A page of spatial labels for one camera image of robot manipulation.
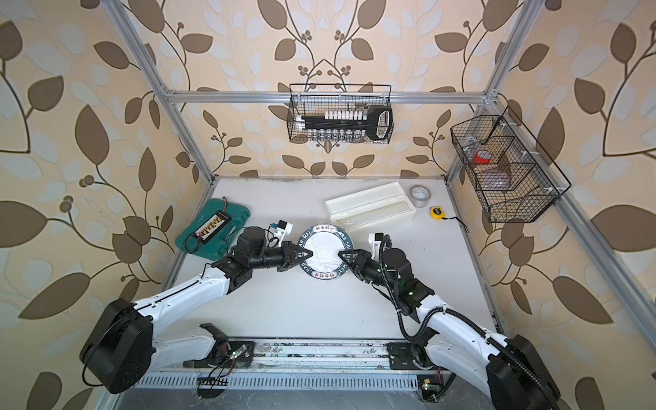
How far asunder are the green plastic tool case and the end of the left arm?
0.32 metres

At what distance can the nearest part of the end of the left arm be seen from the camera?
0.63 m

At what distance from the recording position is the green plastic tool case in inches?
36.8

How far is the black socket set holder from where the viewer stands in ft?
2.70

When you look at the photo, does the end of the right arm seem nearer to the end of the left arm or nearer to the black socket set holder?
the end of the left arm
